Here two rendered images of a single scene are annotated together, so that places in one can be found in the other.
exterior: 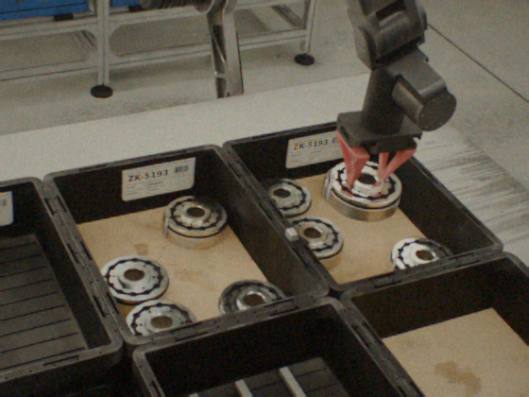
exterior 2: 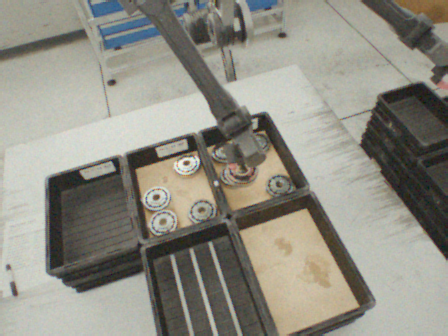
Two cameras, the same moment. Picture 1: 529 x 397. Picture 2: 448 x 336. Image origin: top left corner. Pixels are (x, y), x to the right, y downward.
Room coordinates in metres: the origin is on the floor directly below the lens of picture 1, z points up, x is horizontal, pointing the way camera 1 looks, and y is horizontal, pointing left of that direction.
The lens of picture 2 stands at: (0.55, -0.28, 1.92)
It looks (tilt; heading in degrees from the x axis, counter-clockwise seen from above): 54 degrees down; 17
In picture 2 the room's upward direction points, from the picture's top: 7 degrees counter-clockwise
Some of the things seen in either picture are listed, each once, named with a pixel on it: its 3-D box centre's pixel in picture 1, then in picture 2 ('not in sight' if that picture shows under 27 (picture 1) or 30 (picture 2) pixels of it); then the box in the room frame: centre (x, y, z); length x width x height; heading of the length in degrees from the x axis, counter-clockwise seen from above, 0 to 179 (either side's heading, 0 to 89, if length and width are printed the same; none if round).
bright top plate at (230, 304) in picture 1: (253, 302); (202, 211); (1.07, -0.01, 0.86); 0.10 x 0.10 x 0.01
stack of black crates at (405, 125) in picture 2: not in sight; (407, 138); (1.96, -0.96, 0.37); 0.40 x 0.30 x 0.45; 30
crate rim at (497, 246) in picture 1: (353, 198); (250, 159); (1.28, -0.15, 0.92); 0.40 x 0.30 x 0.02; 30
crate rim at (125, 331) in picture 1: (179, 236); (171, 183); (1.13, 0.11, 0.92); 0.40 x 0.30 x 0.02; 30
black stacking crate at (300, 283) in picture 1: (177, 263); (174, 191); (1.13, 0.11, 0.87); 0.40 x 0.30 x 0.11; 30
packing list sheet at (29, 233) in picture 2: not in sight; (28, 249); (0.87, 0.68, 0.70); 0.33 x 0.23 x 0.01; 30
